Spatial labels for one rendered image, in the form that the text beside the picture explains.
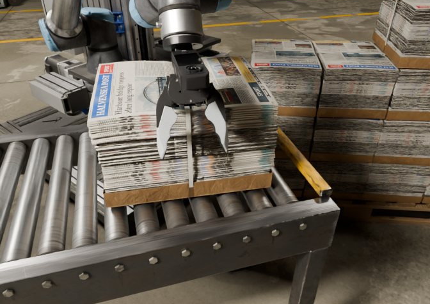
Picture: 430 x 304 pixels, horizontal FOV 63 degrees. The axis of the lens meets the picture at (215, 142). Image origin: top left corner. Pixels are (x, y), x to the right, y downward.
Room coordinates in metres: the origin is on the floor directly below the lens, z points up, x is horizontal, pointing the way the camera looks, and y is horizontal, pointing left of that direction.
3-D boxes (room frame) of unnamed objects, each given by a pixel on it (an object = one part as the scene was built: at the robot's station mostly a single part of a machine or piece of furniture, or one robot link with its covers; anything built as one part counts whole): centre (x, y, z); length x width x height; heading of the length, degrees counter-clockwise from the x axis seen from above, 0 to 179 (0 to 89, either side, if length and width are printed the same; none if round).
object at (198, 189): (0.74, 0.08, 0.83); 0.28 x 0.06 x 0.04; 11
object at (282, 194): (0.81, -0.12, 0.77); 0.47 x 0.05 x 0.05; 16
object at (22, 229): (0.65, 0.45, 0.77); 0.47 x 0.05 x 0.05; 16
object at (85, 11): (1.36, 0.45, 0.98); 0.13 x 0.12 x 0.14; 128
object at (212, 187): (0.76, -0.03, 0.83); 0.29 x 0.16 x 0.04; 11
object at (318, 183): (0.82, -0.20, 0.81); 0.43 x 0.03 x 0.02; 16
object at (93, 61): (1.37, 0.44, 0.87); 0.15 x 0.15 x 0.10
